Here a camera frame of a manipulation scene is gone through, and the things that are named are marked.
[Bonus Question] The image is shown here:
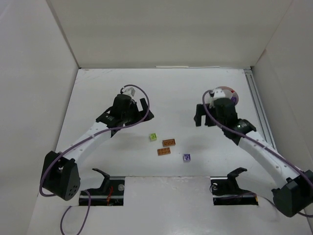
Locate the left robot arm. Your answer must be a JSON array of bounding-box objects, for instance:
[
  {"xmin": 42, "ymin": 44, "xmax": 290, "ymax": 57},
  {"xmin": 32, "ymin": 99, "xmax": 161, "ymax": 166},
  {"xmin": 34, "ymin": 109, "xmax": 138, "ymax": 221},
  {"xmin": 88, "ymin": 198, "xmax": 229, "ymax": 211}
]
[{"xmin": 39, "ymin": 94, "xmax": 154, "ymax": 201}]

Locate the light green 2x2 brick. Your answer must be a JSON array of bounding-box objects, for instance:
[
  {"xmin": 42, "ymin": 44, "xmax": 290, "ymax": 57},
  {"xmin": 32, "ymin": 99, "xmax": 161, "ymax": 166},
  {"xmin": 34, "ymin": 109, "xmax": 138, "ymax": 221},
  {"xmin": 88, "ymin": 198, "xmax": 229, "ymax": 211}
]
[{"xmin": 150, "ymin": 133, "xmax": 157, "ymax": 141}]

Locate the aluminium rail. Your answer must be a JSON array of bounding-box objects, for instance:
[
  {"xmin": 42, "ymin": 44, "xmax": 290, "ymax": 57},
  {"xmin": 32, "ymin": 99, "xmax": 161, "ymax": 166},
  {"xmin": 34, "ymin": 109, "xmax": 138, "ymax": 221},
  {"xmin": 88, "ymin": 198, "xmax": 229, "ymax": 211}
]
[{"xmin": 244, "ymin": 69, "xmax": 276, "ymax": 149}]

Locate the purple 2x4 lego brick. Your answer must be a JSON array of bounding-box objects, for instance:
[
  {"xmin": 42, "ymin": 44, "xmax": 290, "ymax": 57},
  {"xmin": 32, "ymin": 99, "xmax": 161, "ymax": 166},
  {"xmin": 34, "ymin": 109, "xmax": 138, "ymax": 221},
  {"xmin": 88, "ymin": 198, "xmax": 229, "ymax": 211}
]
[{"xmin": 231, "ymin": 97, "xmax": 237, "ymax": 105}]

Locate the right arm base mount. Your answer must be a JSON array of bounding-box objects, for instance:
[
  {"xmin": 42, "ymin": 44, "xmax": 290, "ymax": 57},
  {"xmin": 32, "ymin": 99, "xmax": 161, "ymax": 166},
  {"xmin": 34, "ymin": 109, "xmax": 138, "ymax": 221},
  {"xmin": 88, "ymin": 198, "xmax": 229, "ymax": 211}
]
[{"xmin": 209, "ymin": 177, "xmax": 259, "ymax": 206}]

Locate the white divided round container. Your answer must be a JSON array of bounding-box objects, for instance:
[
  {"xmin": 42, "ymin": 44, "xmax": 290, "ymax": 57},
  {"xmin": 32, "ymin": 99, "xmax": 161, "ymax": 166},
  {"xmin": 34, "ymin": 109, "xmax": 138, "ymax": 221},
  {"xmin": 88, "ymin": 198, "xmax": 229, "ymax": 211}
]
[{"xmin": 204, "ymin": 86, "xmax": 239, "ymax": 108}]

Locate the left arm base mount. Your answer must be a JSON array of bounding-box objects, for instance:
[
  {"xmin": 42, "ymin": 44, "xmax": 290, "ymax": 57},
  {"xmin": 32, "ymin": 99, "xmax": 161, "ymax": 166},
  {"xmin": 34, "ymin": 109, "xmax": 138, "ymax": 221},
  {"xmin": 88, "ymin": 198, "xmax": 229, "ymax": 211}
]
[{"xmin": 87, "ymin": 177, "xmax": 125, "ymax": 207}]

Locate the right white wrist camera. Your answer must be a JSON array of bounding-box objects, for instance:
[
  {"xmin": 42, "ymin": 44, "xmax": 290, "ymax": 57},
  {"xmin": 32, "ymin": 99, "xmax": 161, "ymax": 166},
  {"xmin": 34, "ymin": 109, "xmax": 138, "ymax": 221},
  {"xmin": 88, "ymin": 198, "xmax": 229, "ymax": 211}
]
[{"xmin": 209, "ymin": 88, "xmax": 226, "ymax": 100}]

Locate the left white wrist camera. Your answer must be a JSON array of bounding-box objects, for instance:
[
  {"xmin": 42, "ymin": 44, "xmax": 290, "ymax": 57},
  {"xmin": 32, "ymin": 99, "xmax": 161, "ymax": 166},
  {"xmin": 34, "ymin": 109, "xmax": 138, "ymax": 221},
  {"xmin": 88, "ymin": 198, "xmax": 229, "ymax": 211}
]
[{"xmin": 120, "ymin": 87, "xmax": 135, "ymax": 98}]

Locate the lavender 2x2 lego brick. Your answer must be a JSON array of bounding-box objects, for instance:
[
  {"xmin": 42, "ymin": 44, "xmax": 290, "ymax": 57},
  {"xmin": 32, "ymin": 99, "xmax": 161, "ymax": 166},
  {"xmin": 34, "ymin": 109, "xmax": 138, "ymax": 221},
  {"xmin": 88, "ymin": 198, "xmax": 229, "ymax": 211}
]
[{"xmin": 183, "ymin": 154, "xmax": 191, "ymax": 162}]

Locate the orange 2x4 lego brick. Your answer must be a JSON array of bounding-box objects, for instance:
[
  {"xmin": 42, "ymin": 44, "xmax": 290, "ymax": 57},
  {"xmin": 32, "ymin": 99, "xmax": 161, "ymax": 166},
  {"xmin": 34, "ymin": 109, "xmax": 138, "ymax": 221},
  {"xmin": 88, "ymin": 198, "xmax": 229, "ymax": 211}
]
[{"xmin": 162, "ymin": 139, "xmax": 176, "ymax": 147}]

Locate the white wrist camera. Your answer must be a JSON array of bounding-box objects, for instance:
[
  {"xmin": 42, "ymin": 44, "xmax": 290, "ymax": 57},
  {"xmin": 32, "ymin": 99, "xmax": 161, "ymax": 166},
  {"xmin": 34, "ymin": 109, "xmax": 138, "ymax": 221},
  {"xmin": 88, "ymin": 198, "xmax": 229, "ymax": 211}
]
[
  {"xmin": 209, "ymin": 88, "xmax": 226, "ymax": 100},
  {"xmin": 120, "ymin": 87, "xmax": 135, "ymax": 98}
]

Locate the orange 2x4 lego plate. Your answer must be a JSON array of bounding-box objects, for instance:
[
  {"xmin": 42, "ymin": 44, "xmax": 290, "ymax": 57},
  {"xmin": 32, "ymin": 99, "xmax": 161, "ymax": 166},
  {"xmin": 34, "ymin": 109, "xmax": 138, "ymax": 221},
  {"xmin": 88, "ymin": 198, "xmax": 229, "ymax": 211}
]
[{"xmin": 157, "ymin": 147, "xmax": 171, "ymax": 156}]

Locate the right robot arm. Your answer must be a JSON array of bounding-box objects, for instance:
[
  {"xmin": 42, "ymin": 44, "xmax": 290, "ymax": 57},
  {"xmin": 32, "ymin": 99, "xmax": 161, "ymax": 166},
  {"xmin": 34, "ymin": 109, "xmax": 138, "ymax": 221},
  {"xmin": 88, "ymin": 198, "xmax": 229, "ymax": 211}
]
[{"xmin": 194, "ymin": 97, "xmax": 313, "ymax": 217}]

